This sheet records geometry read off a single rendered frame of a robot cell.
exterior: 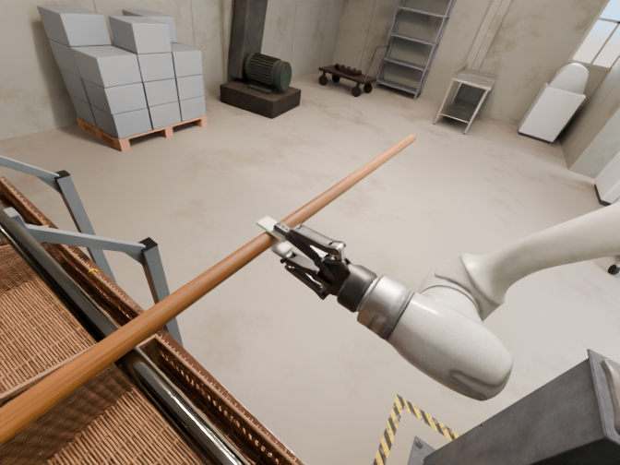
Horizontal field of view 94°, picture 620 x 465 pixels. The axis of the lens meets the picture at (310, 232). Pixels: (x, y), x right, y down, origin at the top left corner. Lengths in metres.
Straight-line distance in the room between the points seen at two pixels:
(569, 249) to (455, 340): 0.19
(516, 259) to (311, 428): 1.30
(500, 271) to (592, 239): 0.14
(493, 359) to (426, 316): 0.09
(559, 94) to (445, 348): 6.66
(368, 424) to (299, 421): 0.34
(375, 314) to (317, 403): 1.25
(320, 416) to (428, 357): 1.24
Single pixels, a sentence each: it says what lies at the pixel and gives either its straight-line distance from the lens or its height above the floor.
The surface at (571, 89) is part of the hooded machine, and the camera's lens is 7.02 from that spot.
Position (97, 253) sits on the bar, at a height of 0.59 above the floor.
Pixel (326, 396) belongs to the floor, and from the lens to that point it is 1.69.
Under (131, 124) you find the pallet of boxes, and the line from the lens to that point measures 3.53.
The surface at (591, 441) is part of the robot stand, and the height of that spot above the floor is 0.95.
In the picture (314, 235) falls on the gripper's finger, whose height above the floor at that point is 1.24.
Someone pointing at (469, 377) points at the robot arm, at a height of 1.21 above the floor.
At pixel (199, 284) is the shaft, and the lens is 0.46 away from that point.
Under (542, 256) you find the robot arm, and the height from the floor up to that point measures 1.32.
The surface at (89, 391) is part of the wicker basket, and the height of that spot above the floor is 0.72.
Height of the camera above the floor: 1.56
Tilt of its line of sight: 40 degrees down
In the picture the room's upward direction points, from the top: 12 degrees clockwise
